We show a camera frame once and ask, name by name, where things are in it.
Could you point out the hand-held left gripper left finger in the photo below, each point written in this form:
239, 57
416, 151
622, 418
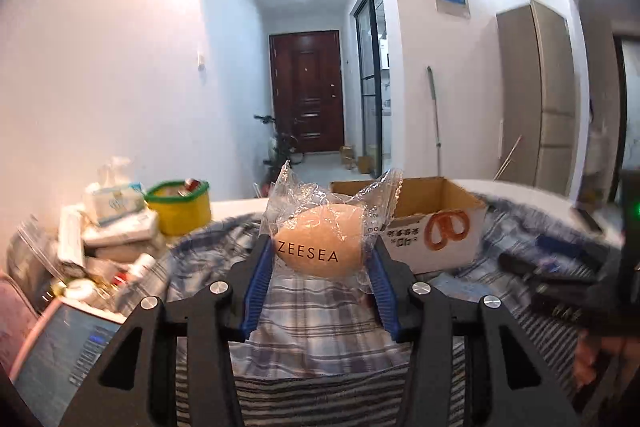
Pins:
257, 287

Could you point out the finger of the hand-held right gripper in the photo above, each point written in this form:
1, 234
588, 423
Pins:
545, 271
567, 251

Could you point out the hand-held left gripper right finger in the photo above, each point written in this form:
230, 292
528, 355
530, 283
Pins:
385, 292

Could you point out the beige makeup sponge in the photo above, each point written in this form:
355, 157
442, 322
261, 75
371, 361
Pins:
320, 242

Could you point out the person's right hand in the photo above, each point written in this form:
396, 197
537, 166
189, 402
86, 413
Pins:
597, 357

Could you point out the blue plaid shirt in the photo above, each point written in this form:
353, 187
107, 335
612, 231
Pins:
310, 332

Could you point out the yellow container with green rim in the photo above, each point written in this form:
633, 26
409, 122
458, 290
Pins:
180, 212

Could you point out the grey striped blanket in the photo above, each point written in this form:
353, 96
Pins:
325, 399

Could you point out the small cardboard box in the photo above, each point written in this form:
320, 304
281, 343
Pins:
364, 164
347, 156

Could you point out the black bicycle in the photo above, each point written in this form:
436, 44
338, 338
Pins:
280, 144

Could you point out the white mask box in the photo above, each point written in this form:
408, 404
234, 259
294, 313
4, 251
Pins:
122, 232

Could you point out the grey tall cabinet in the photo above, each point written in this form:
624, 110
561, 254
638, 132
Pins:
535, 107

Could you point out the blue and white tissue pack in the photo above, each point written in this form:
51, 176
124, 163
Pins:
115, 202

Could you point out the mop with green grip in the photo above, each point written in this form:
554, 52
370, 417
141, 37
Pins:
435, 122

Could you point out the brown wooden door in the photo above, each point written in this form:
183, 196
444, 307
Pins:
307, 92

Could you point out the black framed glass door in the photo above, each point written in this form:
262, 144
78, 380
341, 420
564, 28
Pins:
372, 82

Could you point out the pink laptop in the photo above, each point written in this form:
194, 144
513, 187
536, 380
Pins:
55, 362

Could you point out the pink fabric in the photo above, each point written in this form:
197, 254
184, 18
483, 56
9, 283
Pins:
12, 322

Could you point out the white wall switch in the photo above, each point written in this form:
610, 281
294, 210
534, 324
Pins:
201, 62

